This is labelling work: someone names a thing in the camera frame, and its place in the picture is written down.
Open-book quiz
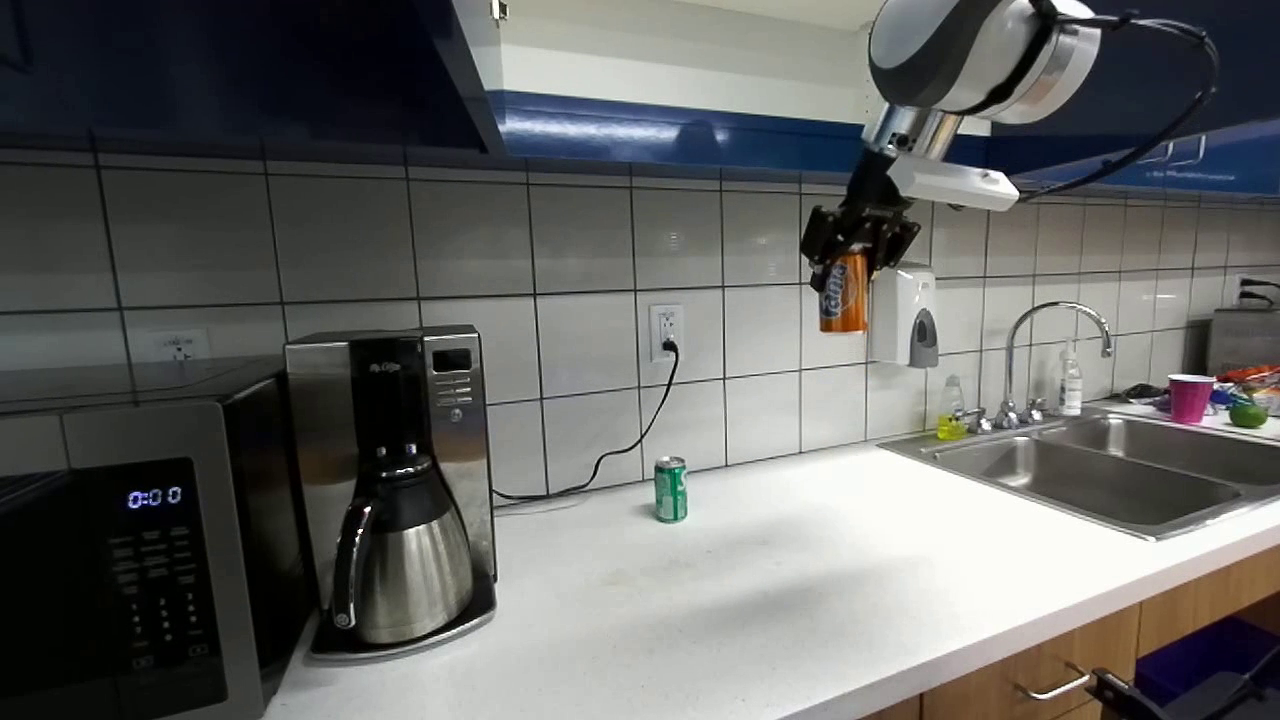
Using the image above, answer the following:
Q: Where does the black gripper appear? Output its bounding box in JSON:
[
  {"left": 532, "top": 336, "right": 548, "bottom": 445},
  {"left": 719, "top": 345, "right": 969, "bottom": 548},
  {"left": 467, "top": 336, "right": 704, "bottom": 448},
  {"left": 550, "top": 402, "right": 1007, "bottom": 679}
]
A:
[{"left": 795, "top": 155, "right": 925, "bottom": 297}]

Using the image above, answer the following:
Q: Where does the orange soda can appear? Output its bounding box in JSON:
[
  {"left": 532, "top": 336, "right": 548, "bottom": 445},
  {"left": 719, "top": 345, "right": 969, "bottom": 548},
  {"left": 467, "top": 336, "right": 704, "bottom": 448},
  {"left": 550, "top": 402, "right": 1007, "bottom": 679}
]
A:
[{"left": 817, "top": 242, "right": 873, "bottom": 336}]

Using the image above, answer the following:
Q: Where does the green soda can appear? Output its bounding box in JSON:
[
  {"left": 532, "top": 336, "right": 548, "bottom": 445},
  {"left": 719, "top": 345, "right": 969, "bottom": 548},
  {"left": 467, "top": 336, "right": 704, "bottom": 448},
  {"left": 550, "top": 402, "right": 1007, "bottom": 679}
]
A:
[{"left": 652, "top": 454, "right": 692, "bottom": 530}]

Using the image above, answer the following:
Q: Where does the closed blue cabinet door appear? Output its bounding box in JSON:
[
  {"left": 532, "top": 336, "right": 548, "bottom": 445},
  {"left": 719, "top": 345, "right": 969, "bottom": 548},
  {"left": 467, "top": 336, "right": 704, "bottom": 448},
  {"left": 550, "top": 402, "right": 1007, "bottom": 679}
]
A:
[{"left": 1144, "top": 115, "right": 1280, "bottom": 201}]

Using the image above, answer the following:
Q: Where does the wooden base cabinet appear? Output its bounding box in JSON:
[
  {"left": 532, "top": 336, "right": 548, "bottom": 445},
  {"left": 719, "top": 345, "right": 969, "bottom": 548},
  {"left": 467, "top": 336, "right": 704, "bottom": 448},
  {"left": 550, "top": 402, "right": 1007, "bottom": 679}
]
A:
[{"left": 863, "top": 546, "right": 1280, "bottom": 720}]

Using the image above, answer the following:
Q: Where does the open blue cabinet door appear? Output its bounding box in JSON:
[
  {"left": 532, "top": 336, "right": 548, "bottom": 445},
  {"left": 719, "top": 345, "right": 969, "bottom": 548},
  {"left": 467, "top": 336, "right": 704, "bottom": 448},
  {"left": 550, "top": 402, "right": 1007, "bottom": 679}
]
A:
[{"left": 0, "top": 0, "right": 502, "bottom": 161}]

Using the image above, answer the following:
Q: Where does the chrome gooseneck faucet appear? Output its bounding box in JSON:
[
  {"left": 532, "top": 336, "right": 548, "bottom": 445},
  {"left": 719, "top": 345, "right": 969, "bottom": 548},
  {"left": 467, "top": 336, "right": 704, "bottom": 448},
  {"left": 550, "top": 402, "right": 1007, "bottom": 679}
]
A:
[{"left": 1001, "top": 297, "right": 1115, "bottom": 432}]

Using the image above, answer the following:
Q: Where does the yellow dish soap bottle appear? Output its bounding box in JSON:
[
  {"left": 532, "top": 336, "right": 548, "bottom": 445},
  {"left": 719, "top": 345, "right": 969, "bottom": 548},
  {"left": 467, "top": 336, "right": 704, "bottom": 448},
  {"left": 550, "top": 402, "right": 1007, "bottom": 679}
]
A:
[{"left": 927, "top": 373, "right": 973, "bottom": 445}]

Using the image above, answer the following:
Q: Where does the white outlet with plug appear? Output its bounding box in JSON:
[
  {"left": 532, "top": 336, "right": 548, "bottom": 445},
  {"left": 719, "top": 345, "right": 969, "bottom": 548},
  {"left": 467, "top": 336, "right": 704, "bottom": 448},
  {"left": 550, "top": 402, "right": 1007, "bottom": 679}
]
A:
[{"left": 642, "top": 301, "right": 686, "bottom": 375}]

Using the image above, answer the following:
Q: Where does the stainless steel sink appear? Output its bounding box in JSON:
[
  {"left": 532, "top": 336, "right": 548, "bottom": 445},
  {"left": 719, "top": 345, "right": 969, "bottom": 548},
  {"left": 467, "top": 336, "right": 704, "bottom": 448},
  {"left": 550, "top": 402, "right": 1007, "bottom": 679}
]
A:
[{"left": 884, "top": 413, "right": 1280, "bottom": 542}]

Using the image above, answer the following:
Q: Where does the pink plastic cup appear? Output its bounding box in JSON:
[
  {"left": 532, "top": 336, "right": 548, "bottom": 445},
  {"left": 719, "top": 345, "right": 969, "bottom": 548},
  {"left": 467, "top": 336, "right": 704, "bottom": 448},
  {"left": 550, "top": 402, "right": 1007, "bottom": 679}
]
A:
[{"left": 1162, "top": 367, "right": 1220, "bottom": 429}]

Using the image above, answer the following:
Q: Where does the grey metal countertop appliance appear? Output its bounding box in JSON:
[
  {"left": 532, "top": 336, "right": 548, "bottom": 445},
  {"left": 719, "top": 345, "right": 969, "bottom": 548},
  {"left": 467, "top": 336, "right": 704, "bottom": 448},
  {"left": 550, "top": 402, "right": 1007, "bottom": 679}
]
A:
[{"left": 1203, "top": 277, "right": 1280, "bottom": 375}]

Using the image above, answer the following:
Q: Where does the green round bowl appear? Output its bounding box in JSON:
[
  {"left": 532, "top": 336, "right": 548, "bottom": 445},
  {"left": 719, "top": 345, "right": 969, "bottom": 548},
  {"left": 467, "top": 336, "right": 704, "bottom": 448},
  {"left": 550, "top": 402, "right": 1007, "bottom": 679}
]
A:
[{"left": 1224, "top": 390, "right": 1272, "bottom": 432}]

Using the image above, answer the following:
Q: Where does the black steel coffee maker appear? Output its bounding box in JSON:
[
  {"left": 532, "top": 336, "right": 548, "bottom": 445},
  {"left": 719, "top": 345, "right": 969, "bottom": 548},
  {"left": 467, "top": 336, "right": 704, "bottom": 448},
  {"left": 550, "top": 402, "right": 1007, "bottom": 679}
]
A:
[{"left": 280, "top": 323, "right": 500, "bottom": 666}]

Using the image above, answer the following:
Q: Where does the blue plastic bin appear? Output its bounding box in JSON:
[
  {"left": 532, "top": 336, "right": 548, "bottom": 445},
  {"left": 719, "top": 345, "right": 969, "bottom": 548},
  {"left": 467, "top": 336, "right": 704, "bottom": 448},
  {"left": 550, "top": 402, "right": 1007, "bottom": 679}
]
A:
[{"left": 1131, "top": 611, "right": 1280, "bottom": 711}]

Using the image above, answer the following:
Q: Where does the stainless steel coffee carafe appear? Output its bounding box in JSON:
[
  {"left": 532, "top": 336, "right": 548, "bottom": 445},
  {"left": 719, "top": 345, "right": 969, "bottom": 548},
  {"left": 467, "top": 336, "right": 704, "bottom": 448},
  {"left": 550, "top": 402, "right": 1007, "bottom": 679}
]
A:
[{"left": 326, "top": 454, "right": 480, "bottom": 651}]

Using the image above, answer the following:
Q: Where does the black steel microwave oven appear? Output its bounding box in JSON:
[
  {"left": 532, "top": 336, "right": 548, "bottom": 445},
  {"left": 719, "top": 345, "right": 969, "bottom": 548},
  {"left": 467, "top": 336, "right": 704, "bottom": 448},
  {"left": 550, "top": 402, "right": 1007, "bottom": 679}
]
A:
[{"left": 0, "top": 373, "right": 317, "bottom": 720}]

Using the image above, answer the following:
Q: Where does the white wall soap dispenser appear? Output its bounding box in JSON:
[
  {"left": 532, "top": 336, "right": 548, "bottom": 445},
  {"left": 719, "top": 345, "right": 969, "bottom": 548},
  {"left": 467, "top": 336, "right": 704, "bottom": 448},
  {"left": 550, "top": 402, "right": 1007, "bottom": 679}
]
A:
[{"left": 863, "top": 263, "right": 944, "bottom": 373}]

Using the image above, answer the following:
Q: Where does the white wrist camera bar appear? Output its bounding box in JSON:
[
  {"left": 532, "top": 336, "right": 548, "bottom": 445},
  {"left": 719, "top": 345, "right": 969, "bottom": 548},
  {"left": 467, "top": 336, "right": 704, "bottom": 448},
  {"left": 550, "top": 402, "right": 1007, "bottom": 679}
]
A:
[{"left": 888, "top": 152, "right": 1022, "bottom": 218}]

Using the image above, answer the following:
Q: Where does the open blue wall cabinet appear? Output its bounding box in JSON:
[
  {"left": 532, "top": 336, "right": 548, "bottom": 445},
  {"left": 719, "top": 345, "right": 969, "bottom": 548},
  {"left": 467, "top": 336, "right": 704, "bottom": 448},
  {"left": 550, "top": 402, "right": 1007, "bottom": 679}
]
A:
[{"left": 443, "top": 0, "right": 1044, "bottom": 186}]

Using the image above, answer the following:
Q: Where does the black power cord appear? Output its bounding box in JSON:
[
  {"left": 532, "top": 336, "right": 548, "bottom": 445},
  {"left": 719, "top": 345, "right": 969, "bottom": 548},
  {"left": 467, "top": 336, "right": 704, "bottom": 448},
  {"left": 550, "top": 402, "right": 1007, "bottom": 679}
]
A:
[{"left": 493, "top": 341, "right": 682, "bottom": 507}]

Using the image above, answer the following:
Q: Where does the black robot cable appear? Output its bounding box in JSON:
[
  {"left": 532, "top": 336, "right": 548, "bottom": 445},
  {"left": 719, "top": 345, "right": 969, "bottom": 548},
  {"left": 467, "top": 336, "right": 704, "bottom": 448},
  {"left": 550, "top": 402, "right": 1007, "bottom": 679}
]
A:
[{"left": 1012, "top": 7, "right": 1224, "bottom": 204}]

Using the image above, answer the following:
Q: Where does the metal drawer handle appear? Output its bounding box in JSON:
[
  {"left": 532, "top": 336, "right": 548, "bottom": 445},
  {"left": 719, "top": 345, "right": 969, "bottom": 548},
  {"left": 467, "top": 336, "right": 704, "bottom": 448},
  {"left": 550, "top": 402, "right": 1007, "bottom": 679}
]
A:
[{"left": 1012, "top": 666, "right": 1095, "bottom": 707}]

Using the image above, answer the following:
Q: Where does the empty white wall outlet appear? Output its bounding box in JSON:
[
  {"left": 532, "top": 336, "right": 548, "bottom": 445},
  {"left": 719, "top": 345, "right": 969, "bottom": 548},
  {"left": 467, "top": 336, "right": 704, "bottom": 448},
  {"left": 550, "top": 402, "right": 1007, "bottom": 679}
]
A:
[{"left": 158, "top": 334, "right": 205, "bottom": 375}]

